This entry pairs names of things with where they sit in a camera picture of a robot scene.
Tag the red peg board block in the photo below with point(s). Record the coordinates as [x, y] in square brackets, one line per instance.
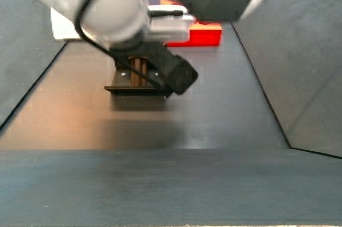
[205, 33]

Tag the black curved fixture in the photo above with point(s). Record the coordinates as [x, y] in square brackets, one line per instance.
[129, 84]

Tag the brown three-prong peg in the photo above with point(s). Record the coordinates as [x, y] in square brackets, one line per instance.
[140, 71]

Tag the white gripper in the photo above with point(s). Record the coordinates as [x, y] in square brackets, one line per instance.
[170, 23]

